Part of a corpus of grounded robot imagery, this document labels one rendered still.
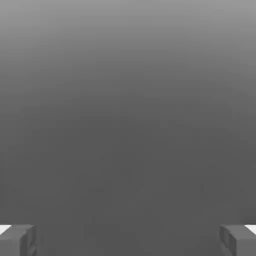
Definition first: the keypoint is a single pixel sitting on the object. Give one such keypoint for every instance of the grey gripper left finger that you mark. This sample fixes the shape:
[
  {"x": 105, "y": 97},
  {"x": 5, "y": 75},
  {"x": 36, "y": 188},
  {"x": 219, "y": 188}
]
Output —
[{"x": 17, "y": 241}]

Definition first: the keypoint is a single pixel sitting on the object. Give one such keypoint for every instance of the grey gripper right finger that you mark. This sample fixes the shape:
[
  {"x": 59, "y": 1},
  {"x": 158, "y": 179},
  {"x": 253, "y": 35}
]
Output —
[{"x": 241, "y": 241}]

